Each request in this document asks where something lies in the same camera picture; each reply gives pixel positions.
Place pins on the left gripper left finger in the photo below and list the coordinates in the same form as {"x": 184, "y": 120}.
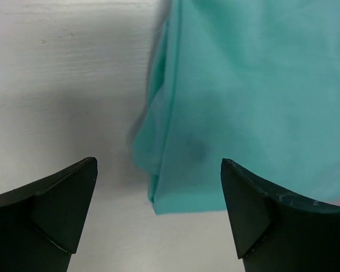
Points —
{"x": 41, "y": 223}

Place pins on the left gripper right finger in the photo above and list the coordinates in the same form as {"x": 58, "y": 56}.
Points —
{"x": 275, "y": 229}

